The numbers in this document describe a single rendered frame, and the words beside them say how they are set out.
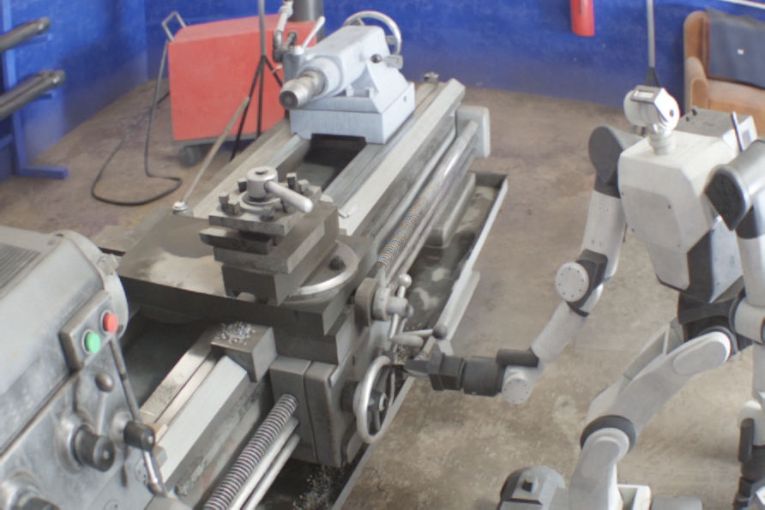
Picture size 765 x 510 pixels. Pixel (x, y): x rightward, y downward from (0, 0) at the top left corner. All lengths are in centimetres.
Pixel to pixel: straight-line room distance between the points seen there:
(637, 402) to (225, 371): 87
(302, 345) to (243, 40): 310
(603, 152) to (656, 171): 23
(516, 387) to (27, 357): 109
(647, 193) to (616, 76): 435
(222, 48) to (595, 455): 351
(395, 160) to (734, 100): 296
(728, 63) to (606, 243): 369
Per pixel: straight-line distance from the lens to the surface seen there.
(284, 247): 168
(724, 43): 524
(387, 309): 185
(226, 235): 170
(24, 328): 111
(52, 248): 121
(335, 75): 257
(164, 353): 204
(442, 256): 299
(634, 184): 152
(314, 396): 181
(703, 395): 305
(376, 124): 272
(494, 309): 346
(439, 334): 213
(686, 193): 142
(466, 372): 182
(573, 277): 170
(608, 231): 170
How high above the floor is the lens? 185
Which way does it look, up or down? 27 degrees down
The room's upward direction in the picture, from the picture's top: 3 degrees counter-clockwise
